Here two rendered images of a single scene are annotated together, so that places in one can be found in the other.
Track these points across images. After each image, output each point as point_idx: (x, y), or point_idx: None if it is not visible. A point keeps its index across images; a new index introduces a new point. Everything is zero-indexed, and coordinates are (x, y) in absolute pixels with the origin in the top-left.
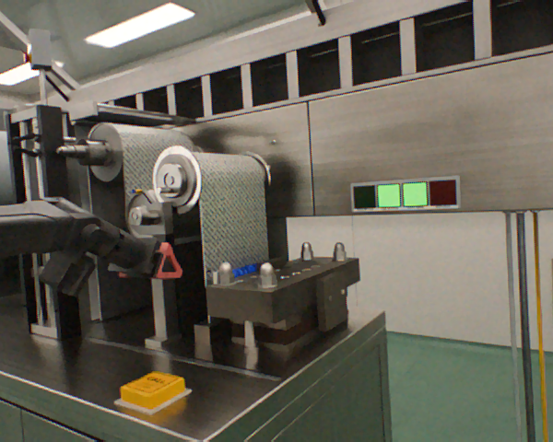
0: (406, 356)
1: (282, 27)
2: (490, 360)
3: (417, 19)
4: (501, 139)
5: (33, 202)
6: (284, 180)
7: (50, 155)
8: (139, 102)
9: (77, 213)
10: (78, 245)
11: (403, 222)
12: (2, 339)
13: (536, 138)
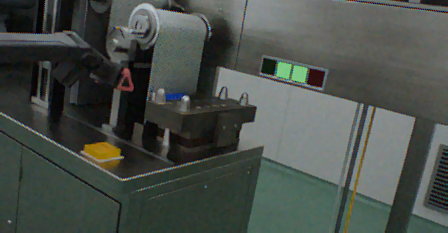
0: (305, 192)
1: None
2: (368, 210)
3: None
4: (358, 53)
5: (59, 33)
6: (220, 39)
7: None
8: None
9: (81, 43)
10: (78, 61)
11: None
12: (13, 101)
13: (377, 59)
